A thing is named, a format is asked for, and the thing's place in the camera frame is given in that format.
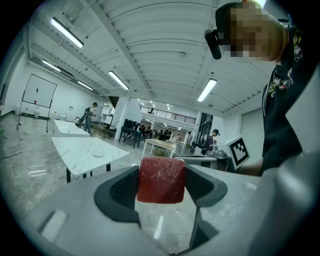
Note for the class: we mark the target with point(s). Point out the red cube block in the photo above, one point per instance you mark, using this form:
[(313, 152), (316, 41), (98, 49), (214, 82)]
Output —
[(161, 180)]

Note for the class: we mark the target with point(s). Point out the white marble table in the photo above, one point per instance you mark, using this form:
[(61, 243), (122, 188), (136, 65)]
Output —
[(82, 155)]

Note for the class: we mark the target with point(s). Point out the small easel board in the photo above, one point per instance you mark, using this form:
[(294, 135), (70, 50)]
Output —
[(107, 119)]

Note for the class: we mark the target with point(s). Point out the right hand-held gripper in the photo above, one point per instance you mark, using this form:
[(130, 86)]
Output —
[(238, 152)]

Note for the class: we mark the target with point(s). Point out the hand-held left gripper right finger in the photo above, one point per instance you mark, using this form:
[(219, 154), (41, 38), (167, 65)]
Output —
[(225, 195)]

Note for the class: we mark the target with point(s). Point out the long ceiling light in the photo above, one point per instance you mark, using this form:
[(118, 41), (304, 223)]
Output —
[(118, 80), (67, 32), (207, 90), (85, 85), (51, 65)]

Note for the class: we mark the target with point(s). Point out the wooden table with white legs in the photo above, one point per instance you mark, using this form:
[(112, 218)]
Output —
[(160, 143)]

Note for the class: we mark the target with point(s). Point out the clear round dish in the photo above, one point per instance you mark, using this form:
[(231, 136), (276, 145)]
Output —
[(98, 153)]

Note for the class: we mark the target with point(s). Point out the white bathtub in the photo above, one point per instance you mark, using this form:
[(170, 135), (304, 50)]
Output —
[(67, 130)]

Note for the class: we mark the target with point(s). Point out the black bathtub faucet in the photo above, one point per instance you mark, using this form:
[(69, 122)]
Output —
[(79, 120)]

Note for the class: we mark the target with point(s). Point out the person's head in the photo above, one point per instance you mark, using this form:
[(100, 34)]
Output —
[(252, 32)]

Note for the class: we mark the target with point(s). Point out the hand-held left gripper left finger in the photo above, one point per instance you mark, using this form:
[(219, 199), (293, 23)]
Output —
[(75, 225)]

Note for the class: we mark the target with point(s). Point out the black mezzanine railing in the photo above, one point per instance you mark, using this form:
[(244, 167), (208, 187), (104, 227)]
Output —
[(170, 115)]

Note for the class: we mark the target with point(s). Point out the cardboard box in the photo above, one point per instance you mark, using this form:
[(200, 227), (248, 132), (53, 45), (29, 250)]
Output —
[(159, 152)]

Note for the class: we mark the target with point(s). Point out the whiteboard on wheeled stand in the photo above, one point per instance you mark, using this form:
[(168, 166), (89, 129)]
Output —
[(38, 91)]

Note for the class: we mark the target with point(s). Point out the black head-worn camera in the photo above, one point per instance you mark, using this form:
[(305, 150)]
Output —
[(213, 45)]

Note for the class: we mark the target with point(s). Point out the person's right forearm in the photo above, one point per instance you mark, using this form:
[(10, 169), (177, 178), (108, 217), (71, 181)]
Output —
[(251, 168)]

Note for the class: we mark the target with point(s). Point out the black cartoon print shirt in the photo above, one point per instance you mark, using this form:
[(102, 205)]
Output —
[(282, 120)]

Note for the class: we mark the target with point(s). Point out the group of seated people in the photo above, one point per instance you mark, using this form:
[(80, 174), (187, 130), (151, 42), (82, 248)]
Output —
[(155, 131)]

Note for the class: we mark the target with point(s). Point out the black bench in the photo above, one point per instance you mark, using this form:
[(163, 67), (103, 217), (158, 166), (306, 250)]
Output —
[(130, 136)]

